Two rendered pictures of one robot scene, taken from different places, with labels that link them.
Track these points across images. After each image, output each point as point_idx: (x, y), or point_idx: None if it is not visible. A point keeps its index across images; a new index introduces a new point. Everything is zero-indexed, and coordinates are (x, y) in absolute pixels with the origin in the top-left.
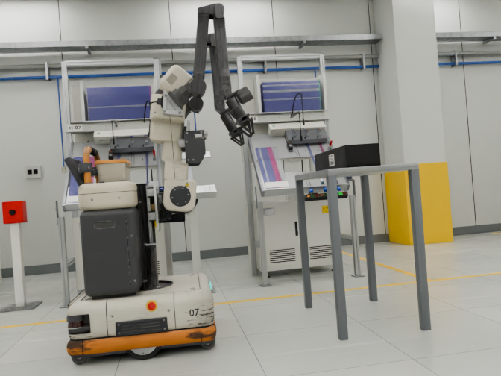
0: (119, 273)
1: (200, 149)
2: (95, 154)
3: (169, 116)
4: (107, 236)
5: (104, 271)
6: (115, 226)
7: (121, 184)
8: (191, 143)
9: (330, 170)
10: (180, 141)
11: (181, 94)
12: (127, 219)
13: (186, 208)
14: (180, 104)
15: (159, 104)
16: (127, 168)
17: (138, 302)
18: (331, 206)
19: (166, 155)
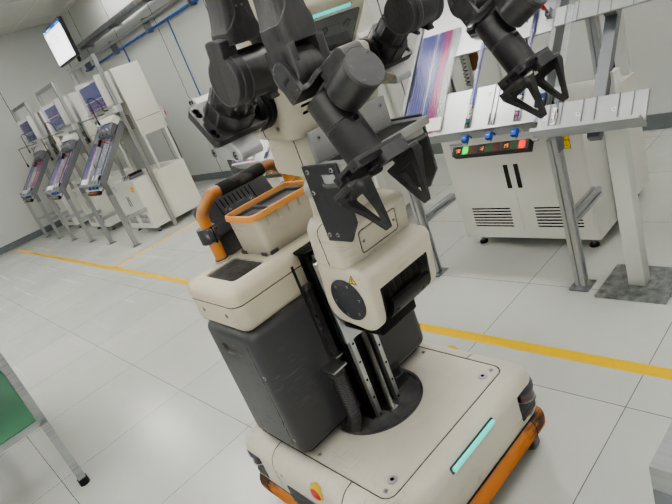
0: (275, 421)
1: (342, 212)
2: (253, 178)
3: (264, 134)
4: (241, 366)
5: (259, 409)
6: (243, 357)
7: (220, 295)
8: (322, 197)
9: (665, 477)
10: (306, 189)
11: (213, 110)
12: (250, 353)
13: (365, 325)
14: (215, 144)
15: None
16: (288, 213)
17: (302, 476)
18: None
19: (313, 205)
